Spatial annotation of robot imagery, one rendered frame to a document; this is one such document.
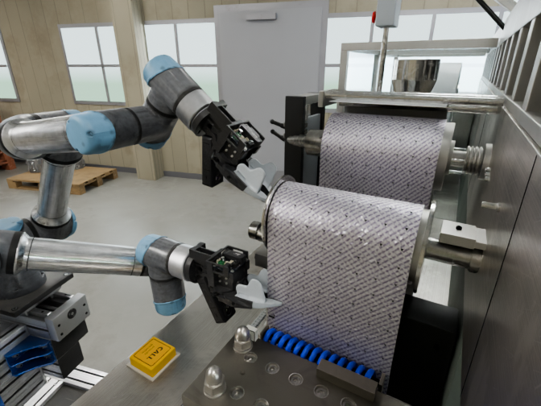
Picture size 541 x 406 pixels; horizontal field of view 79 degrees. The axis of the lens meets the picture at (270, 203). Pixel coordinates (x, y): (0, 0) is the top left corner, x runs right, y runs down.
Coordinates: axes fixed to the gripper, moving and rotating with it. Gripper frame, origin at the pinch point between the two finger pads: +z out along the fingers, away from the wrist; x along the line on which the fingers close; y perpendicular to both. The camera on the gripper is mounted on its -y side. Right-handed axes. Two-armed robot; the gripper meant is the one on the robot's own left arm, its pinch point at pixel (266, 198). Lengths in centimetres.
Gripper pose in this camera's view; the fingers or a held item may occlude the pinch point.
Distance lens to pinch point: 64.9
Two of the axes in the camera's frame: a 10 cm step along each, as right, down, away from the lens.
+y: 5.5, -5.9, -5.9
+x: 4.9, -3.3, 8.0
